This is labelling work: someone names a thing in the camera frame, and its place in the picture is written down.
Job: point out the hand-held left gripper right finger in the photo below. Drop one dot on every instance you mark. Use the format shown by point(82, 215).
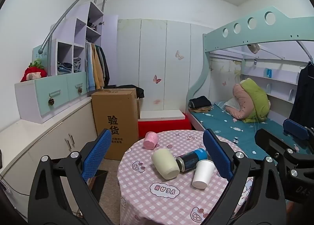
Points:
point(218, 157)

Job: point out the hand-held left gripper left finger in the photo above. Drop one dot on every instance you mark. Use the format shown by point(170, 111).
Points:
point(94, 157)

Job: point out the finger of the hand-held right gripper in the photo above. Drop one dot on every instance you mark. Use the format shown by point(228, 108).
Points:
point(272, 141)
point(295, 128)

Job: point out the cream ceramic cup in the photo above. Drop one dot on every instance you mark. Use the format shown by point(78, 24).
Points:
point(164, 164)

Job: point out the white paper cup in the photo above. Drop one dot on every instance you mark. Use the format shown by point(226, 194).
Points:
point(202, 174)

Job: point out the pink cup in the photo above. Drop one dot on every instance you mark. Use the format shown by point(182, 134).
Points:
point(150, 140)

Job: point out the black and blue can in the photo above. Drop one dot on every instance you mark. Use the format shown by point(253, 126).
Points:
point(190, 160)

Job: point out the teal printed bedsheet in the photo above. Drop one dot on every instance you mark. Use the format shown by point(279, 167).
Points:
point(228, 126)

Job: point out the hanging dark garment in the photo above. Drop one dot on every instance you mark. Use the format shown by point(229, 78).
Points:
point(304, 95)

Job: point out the tall cardboard box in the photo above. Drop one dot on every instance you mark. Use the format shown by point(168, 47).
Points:
point(115, 122)

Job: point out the pink and green bedding bundle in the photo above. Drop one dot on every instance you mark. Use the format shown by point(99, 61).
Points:
point(257, 99)

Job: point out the pink pillow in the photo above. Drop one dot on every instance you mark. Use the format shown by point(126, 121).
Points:
point(241, 102)

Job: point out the folded dark clothes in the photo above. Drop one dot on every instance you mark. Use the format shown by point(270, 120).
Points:
point(200, 102)

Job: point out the white low cabinet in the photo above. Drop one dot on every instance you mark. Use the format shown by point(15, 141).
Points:
point(36, 146)

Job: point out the small blue box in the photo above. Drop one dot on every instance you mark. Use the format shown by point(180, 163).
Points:
point(269, 73)

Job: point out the round table, pink checkered cloth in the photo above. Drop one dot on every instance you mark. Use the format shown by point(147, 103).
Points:
point(147, 190)

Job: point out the red storage box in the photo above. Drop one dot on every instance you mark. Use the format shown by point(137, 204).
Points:
point(163, 126)

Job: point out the white board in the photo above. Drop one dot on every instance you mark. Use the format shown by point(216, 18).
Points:
point(162, 114)

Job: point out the stepped cubby shelf cabinet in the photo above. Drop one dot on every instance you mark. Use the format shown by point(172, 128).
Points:
point(58, 92)

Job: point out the black bag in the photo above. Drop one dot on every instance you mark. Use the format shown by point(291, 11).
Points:
point(138, 90)

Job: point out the tan hanging jacket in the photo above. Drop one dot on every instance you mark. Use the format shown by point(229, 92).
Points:
point(98, 70)

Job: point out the light blue hanging shirt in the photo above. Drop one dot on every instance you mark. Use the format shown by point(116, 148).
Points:
point(90, 70)

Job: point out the beige hanging cloth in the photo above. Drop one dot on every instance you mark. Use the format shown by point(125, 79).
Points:
point(254, 48)

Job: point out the dark hanging jacket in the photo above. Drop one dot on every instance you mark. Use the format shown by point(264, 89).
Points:
point(106, 65)

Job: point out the folded grey clothes pile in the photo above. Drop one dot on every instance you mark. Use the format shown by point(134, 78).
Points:
point(77, 65)

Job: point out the folded blue clothes pile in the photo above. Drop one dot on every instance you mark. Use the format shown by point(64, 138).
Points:
point(64, 68)

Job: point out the butterfly sticker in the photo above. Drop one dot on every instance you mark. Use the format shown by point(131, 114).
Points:
point(157, 79)
point(179, 55)

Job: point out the strawberry plush toy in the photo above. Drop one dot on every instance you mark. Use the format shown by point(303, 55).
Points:
point(34, 73)

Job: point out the white wardrobe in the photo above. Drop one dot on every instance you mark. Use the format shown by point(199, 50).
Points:
point(159, 50)

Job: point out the grey metal handrail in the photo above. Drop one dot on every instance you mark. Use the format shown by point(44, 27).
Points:
point(61, 21)

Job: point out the teal bunk bed frame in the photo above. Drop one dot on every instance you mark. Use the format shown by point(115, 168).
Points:
point(245, 32)

